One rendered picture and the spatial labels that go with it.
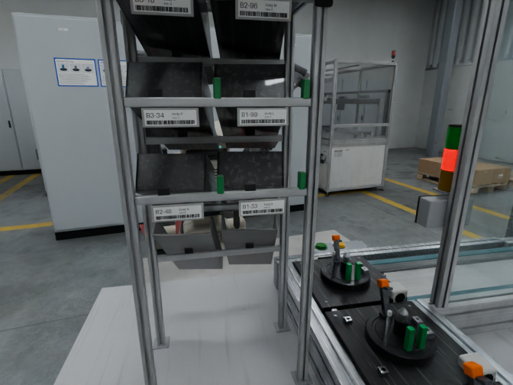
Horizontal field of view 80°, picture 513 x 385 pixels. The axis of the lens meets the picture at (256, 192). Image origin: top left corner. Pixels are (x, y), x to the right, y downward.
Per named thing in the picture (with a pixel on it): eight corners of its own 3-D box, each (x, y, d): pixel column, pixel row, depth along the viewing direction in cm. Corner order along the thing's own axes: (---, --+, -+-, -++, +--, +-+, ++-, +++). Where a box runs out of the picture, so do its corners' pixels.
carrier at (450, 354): (324, 318, 76) (327, 273, 73) (410, 306, 81) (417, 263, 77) (379, 410, 54) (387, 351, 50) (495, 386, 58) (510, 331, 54)
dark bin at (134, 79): (168, 150, 80) (169, 122, 81) (218, 150, 80) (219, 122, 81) (124, 101, 52) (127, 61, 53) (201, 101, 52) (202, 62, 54)
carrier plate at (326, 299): (292, 266, 100) (293, 260, 100) (360, 260, 105) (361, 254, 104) (321, 314, 78) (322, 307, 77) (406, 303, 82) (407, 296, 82)
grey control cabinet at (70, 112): (66, 224, 385) (29, 24, 322) (134, 217, 410) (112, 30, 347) (55, 242, 336) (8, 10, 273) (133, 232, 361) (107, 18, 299)
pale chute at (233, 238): (228, 264, 95) (229, 250, 97) (271, 263, 95) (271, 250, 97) (220, 230, 70) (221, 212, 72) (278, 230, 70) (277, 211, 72)
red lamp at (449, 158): (435, 167, 75) (439, 147, 74) (453, 166, 76) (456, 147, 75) (451, 172, 71) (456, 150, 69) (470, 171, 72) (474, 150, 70)
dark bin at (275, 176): (227, 205, 87) (227, 179, 88) (274, 204, 87) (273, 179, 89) (216, 188, 59) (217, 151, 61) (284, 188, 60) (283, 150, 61)
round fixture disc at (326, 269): (313, 267, 96) (314, 261, 95) (354, 263, 99) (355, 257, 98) (332, 293, 83) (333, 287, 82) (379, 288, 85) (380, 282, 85)
